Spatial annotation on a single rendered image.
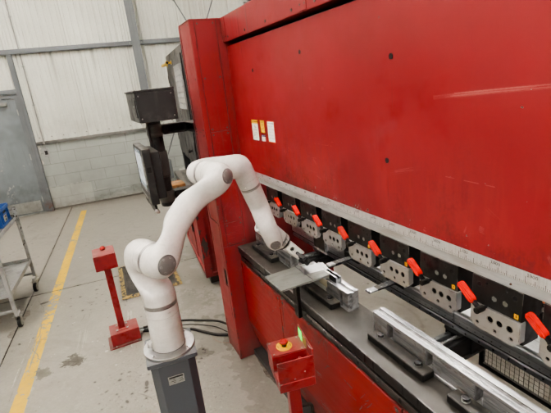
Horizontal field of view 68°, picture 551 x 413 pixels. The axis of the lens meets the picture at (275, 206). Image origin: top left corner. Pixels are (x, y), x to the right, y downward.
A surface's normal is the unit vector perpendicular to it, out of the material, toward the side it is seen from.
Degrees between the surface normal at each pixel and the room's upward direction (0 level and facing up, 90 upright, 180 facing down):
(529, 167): 90
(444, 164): 90
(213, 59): 90
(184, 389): 90
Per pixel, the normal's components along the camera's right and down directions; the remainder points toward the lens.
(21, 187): 0.34, 0.24
